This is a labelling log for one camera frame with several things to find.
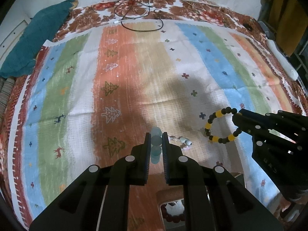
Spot teal cloth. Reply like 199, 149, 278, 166
0, 0, 79, 79

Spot brown striped cushion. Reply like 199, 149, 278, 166
0, 77, 16, 116

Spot pastel bead bracelet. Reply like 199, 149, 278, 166
168, 135, 194, 152

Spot white bolster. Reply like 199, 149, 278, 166
266, 38, 299, 81

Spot black cable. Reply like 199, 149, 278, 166
114, 0, 164, 32

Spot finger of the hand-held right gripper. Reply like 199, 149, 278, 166
232, 118, 304, 155
237, 109, 308, 136

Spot yellow hanging cloth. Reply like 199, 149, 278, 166
261, 0, 308, 57

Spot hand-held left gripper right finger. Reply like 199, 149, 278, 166
161, 132, 285, 231

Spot red bead bracelet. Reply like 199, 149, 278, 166
161, 203, 187, 224

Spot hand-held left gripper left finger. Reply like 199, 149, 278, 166
29, 132, 152, 231

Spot striped colourful cloth mat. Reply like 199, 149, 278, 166
8, 19, 307, 231

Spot pale blue bead bracelet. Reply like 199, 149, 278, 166
150, 126, 163, 163

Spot white wooden panel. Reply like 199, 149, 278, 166
0, 17, 32, 60

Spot yellow and black bead bracelet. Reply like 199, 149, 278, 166
204, 107, 243, 144

